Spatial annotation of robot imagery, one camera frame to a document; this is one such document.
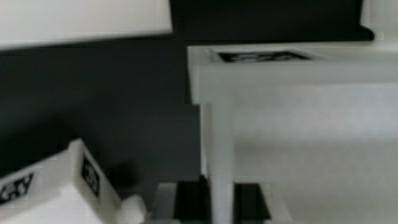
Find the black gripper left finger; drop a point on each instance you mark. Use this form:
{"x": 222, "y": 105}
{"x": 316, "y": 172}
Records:
{"x": 192, "y": 208}

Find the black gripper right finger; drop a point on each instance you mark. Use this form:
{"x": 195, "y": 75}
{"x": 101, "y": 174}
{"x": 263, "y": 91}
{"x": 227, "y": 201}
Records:
{"x": 248, "y": 209}

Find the white drawer with knob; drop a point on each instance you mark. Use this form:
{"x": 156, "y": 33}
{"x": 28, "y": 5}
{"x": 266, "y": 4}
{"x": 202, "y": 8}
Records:
{"x": 58, "y": 193}

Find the white drawer cabinet box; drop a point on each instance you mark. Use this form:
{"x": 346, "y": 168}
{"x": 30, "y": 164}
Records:
{"x": 298, "y": 128}

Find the white front fence bar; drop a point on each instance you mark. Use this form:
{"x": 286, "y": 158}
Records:
{"x": 41, "y": 22}

